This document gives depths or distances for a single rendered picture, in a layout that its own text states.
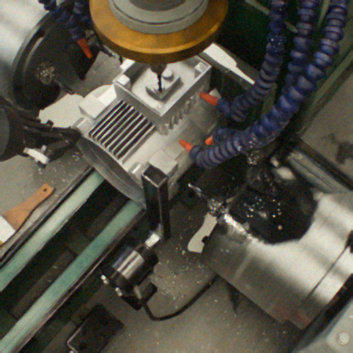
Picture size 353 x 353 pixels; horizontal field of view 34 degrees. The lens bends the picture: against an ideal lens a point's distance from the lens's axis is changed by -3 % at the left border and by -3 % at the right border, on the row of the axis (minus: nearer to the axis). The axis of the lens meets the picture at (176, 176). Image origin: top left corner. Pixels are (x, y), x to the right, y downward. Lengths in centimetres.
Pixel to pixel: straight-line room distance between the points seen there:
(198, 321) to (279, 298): 31
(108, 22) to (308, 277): 43
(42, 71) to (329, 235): 55
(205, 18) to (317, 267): 36
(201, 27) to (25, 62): 38
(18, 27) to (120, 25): 30
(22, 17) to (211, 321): 65
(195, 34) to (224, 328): 61
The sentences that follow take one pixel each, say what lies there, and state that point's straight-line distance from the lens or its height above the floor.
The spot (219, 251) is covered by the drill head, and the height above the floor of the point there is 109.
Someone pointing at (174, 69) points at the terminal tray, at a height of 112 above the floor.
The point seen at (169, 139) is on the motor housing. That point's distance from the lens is 96.
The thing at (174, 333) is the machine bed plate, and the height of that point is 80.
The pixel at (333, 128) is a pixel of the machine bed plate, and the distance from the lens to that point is 132.
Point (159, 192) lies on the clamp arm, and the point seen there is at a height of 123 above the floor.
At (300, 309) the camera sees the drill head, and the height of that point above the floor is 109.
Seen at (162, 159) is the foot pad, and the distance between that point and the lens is 94.
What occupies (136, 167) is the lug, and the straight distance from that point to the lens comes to 92.
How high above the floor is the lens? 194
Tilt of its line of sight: 68 degrees down
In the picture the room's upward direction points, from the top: 1 degrees counter-clockwise
